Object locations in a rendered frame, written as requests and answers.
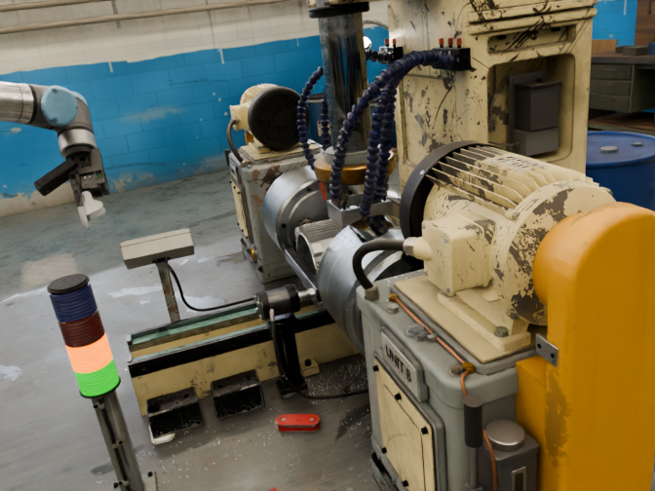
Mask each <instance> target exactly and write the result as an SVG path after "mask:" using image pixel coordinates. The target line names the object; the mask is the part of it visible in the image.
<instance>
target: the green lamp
mask: <svg viewBox="0 0 655 491"><path fill-rule="evenodd" d="M74 373H75V376H76V379H77V382H78V385H79V388H80V391H81V393H82V394H83V395H85V396H90V397H91V396H98V395H101V394H104V393H106V392H108V391H110V390H111V389H113V388H114V387H115V386H116V385H117V384H118V382H119V376H118V373H117V370H116V367H115V363H114V359H113V357H112V360H111V362H110V363H108V364H107V365H106V366H105V367H103V368H101V369H99V370H96V371H93V372H88V373H79V372H76V371H74Z"/></svg>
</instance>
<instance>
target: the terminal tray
mask: <svg viewBox="0 0 655 491"><path fill-rule="evenodd" d="M362 196H363V193H360V194H356V195H351V196H349V200H347V205H346V206H345V207H346V209H343V206H342V205H341V204H340V201H338V202H337V204H335V203H334V202H332V201H331V200H328V201H327V212H328V217H329V219H334V221H335V222H337V224H338V226H340V228H341V230H343V229H345V228H346V227H347V226H349V225H350V224H352V223H354V222H356V221H358V220H360V219H362V218H361V215H360V213H359V211H360V203H361V199H362ZM373 215H393V210H392V201H391V200H389V199H387V198H386V201H383V197H382V198H379V199H377V200H376V201H372V203H371V207H370V215H368V216H367V217H369V216H373Z"/></svg>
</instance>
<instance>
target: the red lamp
mask: <svg viewBox="0 0 655 491"><path fill-rule="evenodd" d="M57 321H58V320H57ZM58 326H59V329H60V332H61V335H62V338H63V341H64V344H65V346H66V347H69V348H82V347H86V346H89V345H92V344H94V343H95V342H97V341H98V340H100V339H101V338H102V337H103V336H104V334H105V330H104V327H103V324H102V321H101V318H100V313H99V310H98V307H97V309H96V311H95V312H94V313H92V314H91V315H89V316H88V317H86V318H83V319H81V320H78V321H68V322H66V321H58Z"/></svg>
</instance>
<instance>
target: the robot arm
mask: <svg viewBox="0 0 655 491"><path fill-rule="evenodd" d="M0 121H6V122H11V123H12V122H14V123H19V124H24V125H29V126H33V127H37V128H42V129H47V130H51V131H56V132H57V137H58V146H59V151H60V155H61V156H62V157H63V158H64V159H65V160H66V161H65V162H63V163H62V164H60V165H59V166H57V167H56V168H54V169H53V170H51V171H50V172H48V173H47V174H45V175H44V176H42V177H41V178H39V179H38V180H36V181H35V182H34V185H35V187H36V189H37V190H38V192H39V193H40V194H41V195H43V196H47V195H48V194H50V193H51V192H53V191H54V190H55V189H57V188H58V187H59V186H60V185H62V184H63V183H64V182H66V181H67V180H69V179H70V184H71V187H72V190H73V193H74V197H75V201H76V205H77V208H78V211H79V215H80V218H81V222H82V224H83V225H84V226H85V227H86V228H87V229H90V221H91V220H93V219H95V218H97V217H100V216H102V215H104V214H105V208H104V207H103V203H102V202H101V201H96V200H94V199H93V198H92V197H95V198H100V197H102V196H105V195H110V193H109V188H108V183H107V178H106V175H105V172H104V169H103V165H102V158H101V154H100V152H99V149H98V148H96V139H95V135H94V131H93V126H92V121H91V116H90V108H89V106H88V103H87V101H86V100H85V99H84V98H83V97H82V96H81V95H80V94H77V93H75V92H71V91H69V90H68V89H66V88H63V87H60V86H51V87H47V86H39V85H31V84H16V83H8V82H0Z"/></svg>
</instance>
